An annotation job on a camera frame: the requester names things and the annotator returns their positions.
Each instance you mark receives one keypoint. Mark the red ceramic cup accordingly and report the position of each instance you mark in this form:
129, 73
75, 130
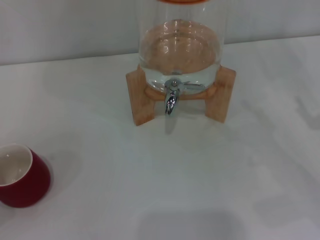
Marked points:
37, 180

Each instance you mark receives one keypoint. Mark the chrome dispenser faucet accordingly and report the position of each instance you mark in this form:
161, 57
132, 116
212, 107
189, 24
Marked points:
171, 100

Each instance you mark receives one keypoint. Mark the wooden dispenser stand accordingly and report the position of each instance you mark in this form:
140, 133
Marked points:
140, 100

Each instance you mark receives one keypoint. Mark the clear glass water dispenser jar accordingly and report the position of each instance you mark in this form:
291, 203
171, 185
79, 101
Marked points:
180, 50

